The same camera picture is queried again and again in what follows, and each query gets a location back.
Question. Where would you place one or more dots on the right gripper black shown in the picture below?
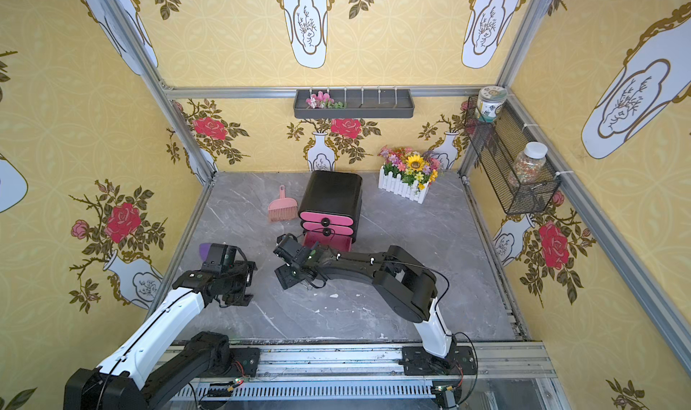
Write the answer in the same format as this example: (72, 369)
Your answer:
(294, 262)

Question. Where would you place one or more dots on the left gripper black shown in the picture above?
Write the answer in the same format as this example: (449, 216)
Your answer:
(237, 280)

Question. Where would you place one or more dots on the pink bottom drawer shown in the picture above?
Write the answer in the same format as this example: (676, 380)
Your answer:
(332, 240)

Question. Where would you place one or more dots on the pink top drawer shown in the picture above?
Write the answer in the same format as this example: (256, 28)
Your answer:
(327, 219)

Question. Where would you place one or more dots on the black drawer cabinet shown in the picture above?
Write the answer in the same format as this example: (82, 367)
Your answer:
(334, 193)

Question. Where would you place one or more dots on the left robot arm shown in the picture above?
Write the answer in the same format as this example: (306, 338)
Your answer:
(133, 378)

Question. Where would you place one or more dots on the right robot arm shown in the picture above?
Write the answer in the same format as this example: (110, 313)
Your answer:
(408, 287)

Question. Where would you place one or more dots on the pink hand broom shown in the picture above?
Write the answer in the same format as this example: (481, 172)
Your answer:
(284, 208)

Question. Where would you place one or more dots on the flower box with white fence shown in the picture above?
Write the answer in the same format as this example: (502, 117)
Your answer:
(407, 173)

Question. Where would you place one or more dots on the small pink flowers on shelf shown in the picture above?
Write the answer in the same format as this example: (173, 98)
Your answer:
(323, 100)

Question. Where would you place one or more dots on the jar of colorful sprinkles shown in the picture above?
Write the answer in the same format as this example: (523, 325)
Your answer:
(528, 164)

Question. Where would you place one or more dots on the purple spatula with pink handle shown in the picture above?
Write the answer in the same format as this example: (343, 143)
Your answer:
(204, 250)

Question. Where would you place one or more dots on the grey wall shelf tray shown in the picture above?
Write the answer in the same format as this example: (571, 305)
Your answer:
(360, 103)

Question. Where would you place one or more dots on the black wire wall basket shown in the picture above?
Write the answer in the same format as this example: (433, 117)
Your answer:
(498, 145)

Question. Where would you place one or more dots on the metal base rail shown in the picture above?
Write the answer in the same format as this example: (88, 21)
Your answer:
(494, 375)

